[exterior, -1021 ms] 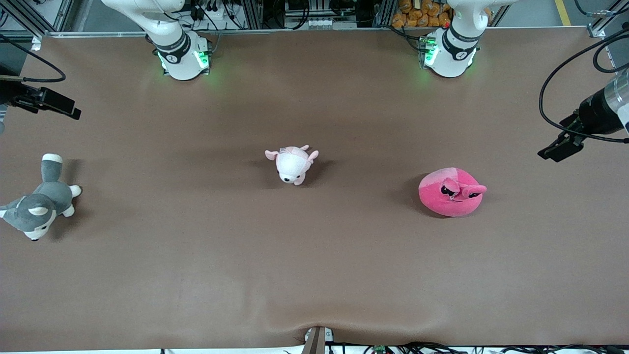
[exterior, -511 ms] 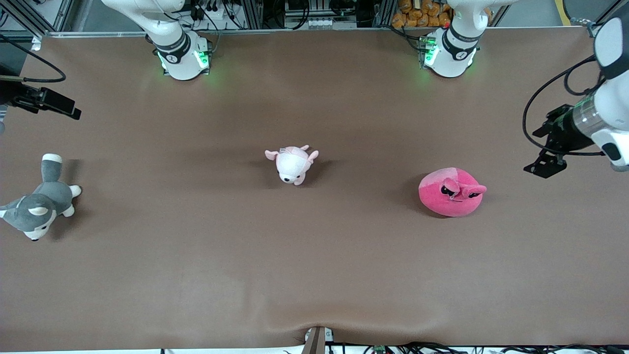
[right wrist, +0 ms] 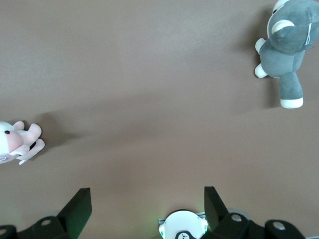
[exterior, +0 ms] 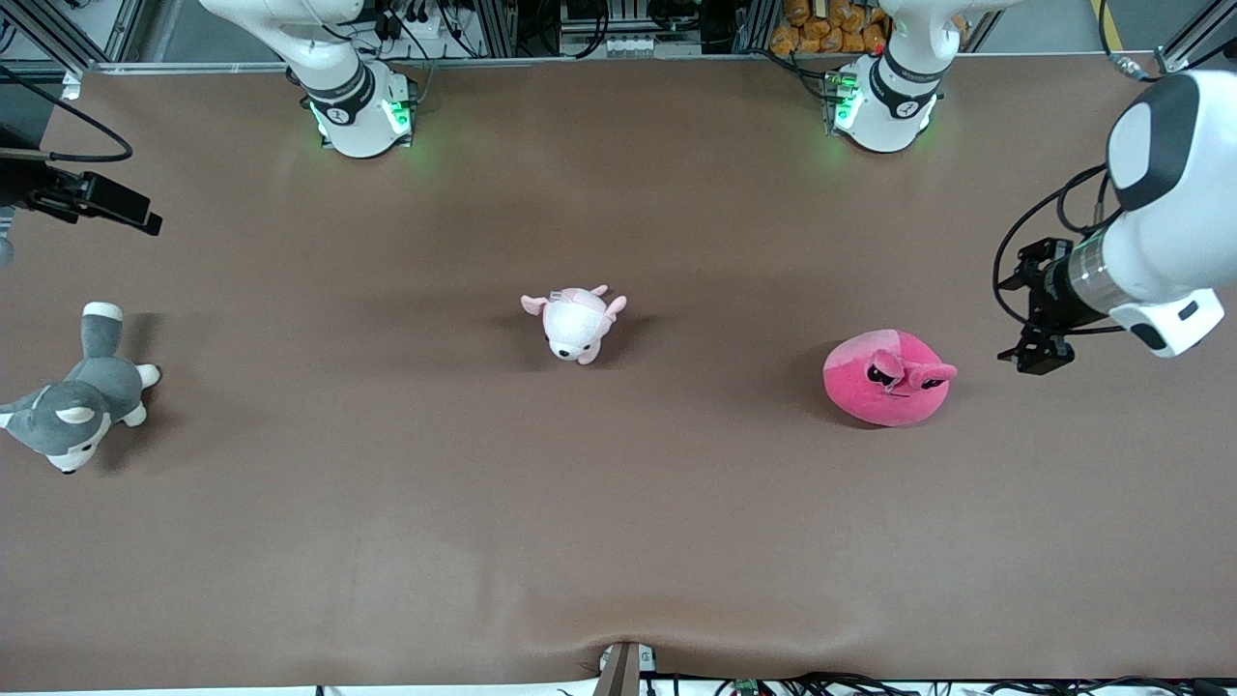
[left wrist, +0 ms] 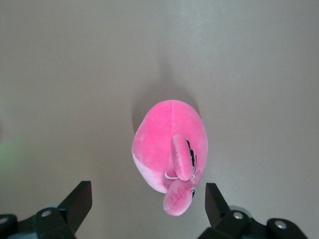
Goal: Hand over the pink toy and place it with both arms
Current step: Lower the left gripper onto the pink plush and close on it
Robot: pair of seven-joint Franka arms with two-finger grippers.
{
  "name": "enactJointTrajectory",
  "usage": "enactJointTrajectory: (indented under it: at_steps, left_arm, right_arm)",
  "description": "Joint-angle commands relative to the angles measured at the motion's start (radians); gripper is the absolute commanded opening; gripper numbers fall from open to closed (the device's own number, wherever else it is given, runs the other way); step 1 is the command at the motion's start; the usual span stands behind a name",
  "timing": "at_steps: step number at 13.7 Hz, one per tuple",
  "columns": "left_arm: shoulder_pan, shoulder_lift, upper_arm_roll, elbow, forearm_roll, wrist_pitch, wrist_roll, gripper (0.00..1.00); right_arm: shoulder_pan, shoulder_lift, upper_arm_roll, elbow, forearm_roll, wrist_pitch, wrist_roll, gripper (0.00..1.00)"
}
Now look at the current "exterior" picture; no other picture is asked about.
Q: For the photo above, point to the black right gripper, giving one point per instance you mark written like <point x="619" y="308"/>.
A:
<point x="27" y="184"/>

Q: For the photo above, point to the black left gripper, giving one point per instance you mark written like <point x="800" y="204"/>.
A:
<point x="1052" y="286"/>

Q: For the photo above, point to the pink round plush toy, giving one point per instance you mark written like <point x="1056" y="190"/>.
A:
<point x="870" y="391"/>

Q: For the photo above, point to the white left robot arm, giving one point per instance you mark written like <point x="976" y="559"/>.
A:
<point x="1169" y="232"/>

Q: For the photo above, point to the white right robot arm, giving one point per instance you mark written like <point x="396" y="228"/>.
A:
<point x="358" y="126"/>

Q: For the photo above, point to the grey white husky plush toy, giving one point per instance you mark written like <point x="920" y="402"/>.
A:
<point x="87" y="396"/>

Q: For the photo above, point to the pale pink white plush toy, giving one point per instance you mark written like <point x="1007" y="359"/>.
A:
<point x="570" y="324"/>

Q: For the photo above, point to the orange packaged goods pile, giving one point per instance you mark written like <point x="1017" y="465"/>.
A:
<point x="821" y="29"/>

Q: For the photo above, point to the aluminium frame profile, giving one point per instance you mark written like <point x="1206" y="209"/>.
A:
<point x="58" y="34"/>
<point x="1193" y="43"/>

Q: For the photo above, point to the brown table edge bracket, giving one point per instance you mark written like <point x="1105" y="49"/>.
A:
<point x="623" y="672"/>

